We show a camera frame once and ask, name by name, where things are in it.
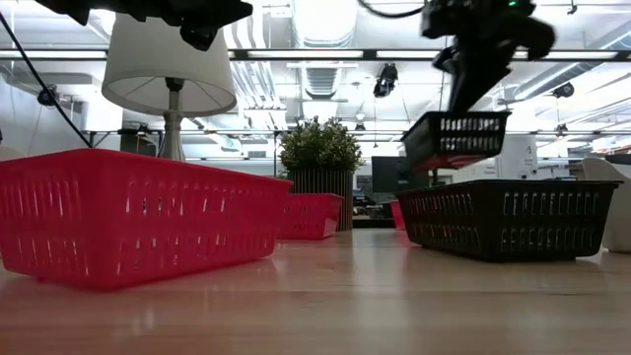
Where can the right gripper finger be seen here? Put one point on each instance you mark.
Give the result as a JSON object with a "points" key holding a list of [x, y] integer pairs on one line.
{"points": [[473, 84], [447, 60]]}

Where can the black computer monitor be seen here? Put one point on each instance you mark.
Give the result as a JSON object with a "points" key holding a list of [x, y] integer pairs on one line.
{"points": [[387, 175]]}

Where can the large black plastic basket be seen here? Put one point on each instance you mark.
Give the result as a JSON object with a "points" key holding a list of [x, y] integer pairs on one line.
{"points": [[493, 222]]}

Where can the green artificial plant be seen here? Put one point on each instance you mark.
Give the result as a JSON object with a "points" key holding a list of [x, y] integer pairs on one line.
{"points": [[320, 145]]}

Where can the brown ribbed plant pot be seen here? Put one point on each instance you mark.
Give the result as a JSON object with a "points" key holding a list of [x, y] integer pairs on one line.
{"points": [[320, 197]]}

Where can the black ceiling camera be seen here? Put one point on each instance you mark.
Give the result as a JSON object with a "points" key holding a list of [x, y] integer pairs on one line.
{"points": [[563, 90]]}

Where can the silver lamp base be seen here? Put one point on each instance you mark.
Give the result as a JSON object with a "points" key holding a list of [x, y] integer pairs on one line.
{"points": [[172, 133]]}

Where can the black hanging spotlight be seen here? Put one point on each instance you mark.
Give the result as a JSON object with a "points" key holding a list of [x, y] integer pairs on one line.
{"points": [[385, 81]]}

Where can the white lamp shade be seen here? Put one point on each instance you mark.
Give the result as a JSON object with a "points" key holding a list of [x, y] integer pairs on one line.
{"points": [[162, 64]]}

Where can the black overhead frame bar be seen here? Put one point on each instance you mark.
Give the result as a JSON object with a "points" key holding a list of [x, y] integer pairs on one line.
{"points": [[370, 54]]}

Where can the large red plastic basket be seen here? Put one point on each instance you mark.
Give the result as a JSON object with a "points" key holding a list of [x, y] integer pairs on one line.
{"points": [[123, 222]]}

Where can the small black plastic basket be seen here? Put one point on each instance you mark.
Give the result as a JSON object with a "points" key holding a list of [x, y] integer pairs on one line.
{"points": [[443, 140]]}

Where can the white cylindrical kiosk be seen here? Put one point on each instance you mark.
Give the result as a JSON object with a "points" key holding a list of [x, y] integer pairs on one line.
{"points": [[517, 158]]}

